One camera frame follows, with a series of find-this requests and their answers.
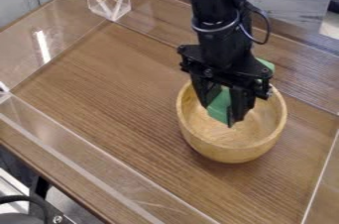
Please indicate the green rectangular block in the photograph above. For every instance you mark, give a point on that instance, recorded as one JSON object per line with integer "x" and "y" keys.
{"x": 251, "y": 74}

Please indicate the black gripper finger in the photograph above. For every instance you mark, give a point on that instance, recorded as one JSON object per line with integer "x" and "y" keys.
{"x": 242, "y": 103}
{"x": 207, "y": 89}

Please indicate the brown wooden bowl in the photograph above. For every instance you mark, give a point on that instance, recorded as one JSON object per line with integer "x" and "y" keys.
{"x": 238, "y": 144}

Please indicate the clear acrylic corner bracket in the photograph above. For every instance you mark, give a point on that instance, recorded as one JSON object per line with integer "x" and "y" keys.
{"x": 110, "y": 9}

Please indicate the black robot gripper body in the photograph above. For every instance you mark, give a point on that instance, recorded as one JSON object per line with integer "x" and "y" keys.
{"x": 225, "y": 45}

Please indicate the black metal table leg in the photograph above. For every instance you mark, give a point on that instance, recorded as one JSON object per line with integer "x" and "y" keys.
{"x": 44, "y": 210}

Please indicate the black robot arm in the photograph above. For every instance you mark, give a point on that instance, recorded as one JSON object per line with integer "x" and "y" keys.
{"x": 223, "y": 11}

